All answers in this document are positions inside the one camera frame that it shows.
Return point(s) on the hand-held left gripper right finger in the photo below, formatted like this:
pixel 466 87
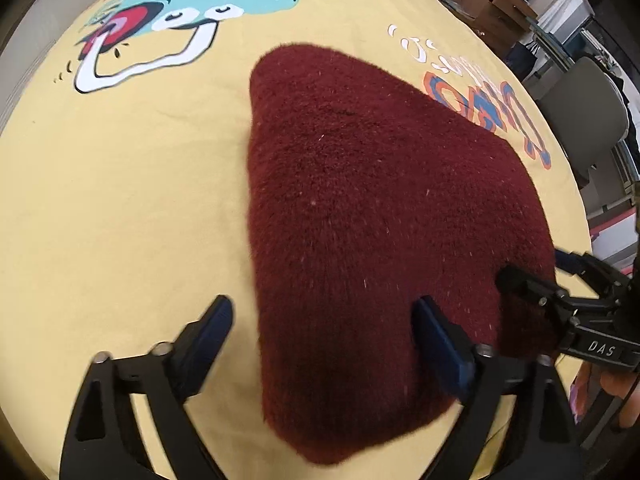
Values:
pixel 442 345

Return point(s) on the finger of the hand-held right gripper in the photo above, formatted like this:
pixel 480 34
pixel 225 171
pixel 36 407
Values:
pixel 585 266
pixel 530 287

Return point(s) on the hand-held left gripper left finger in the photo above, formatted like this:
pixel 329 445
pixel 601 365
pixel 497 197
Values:
pixel 207 345

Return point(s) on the dark red knit sweater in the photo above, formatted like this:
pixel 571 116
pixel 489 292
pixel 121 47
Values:
pixel 375 210

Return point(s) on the person's right hand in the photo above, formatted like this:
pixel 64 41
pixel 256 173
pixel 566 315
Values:
pixel 627 400

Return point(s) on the grey chair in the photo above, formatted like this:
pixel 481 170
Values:
pixel 585 115

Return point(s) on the yellow cartoon printed blanket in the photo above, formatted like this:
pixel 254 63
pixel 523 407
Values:
pixel 150 185

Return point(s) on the dark blue bag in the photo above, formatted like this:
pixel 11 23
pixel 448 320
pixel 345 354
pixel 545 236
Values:
pixel 521 60

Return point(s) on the brown wooden drawer cabinet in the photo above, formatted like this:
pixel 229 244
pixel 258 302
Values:
pixel 492 5

